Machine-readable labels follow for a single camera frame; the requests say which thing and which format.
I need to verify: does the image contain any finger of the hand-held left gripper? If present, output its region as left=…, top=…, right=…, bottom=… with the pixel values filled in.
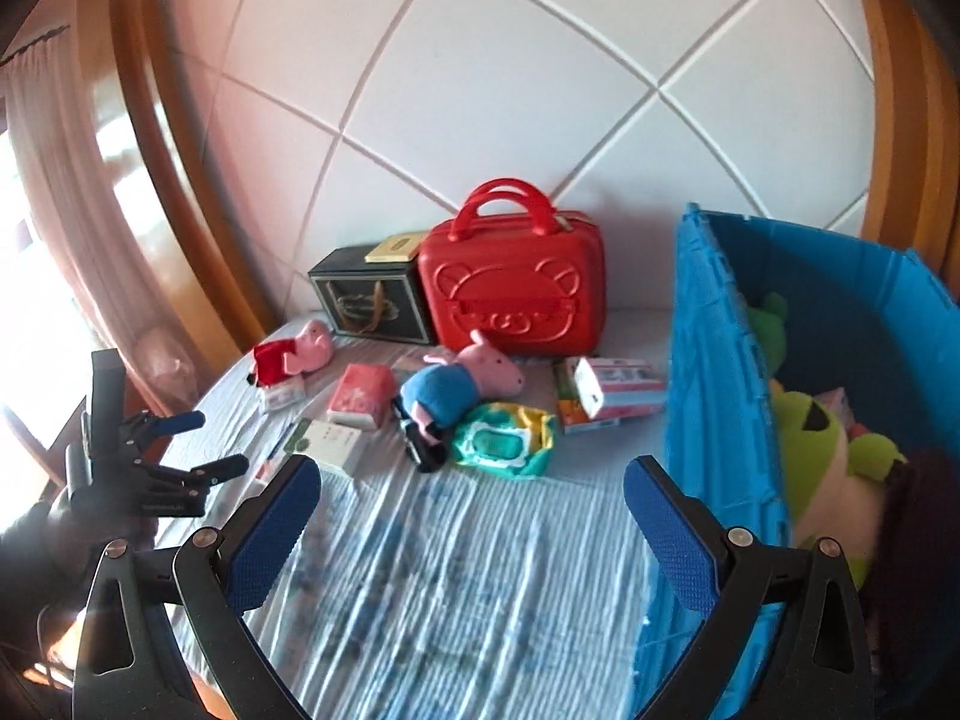
left=154, top=454, right=250, bottom=494
left=142, top=410, right=207, bottom=437

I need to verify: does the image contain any red hard case with handles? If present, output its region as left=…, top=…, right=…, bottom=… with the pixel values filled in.
left=418, top=178, right=607, bottom=359

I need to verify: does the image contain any teal wet wipes pack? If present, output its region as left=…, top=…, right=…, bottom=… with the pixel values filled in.
left=450, top=401, right=557, bottom=481

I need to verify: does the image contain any pig plush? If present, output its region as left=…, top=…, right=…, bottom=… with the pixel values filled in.
left=397, top=330, right=526, bottom=473
left=251, top=317, right=335, bottom=389

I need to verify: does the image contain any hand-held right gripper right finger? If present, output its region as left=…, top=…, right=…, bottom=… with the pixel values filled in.
left=624, top=454, right=878, bottom=720

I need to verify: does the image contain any pig plush in blue shirt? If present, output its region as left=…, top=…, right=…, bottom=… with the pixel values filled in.
left=397, top=330, right=526, bottom=473

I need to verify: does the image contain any white printed flat packet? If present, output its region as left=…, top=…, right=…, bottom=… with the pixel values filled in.
left=259, top=379, right=307, bottom=413

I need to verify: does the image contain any orange green box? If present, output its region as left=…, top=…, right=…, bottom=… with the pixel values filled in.
left=553, top=358, right=623, bottom=434

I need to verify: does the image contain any pink curtain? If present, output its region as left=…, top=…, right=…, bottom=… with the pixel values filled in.
left=0, top=52, right=196, bottom=421

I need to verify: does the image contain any pale blue bed sheet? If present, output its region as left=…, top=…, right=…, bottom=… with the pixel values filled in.
left=150, top=307, right=676, bottom=720

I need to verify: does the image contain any white padded headboard panel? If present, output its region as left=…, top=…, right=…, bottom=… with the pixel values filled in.
left=195, top=0, right=886, bottom=316

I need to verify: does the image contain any pink tissue pack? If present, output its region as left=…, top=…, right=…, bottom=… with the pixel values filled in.
left=326, top=364, right=398, bottom=432

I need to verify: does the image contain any maroon cloth pouch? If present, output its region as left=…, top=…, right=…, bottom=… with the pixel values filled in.
left=855, top=448, right=946, bottom=691

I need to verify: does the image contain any blue plastic crate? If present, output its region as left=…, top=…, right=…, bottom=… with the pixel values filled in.
left=630, top=202, right=960, bottom=720

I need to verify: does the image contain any green white box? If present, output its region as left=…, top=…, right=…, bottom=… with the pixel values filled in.
left=283, top=420, right=370, bottom=479

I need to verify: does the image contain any wooden headboard frame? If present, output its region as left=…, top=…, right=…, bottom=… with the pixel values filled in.
left=75, top=0, right=960, bottom=368

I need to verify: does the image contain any small gold box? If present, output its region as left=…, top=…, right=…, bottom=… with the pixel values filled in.
left=365, top=234, right=425, bottom=265

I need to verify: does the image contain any lime green plush toy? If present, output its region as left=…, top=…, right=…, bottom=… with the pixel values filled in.
left=772, top=386, right=910, bottom=550

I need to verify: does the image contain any black gift box gold ribbon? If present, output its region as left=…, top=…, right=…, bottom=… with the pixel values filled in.
left=307, top=244, right=436, bottom=346

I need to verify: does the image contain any dark green plush toy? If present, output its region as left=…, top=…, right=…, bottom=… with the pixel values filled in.
left=745, top=292, right=790, bottom=391

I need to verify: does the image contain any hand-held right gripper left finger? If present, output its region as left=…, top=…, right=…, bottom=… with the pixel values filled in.
left=71, top=454, right=323, bottom=720

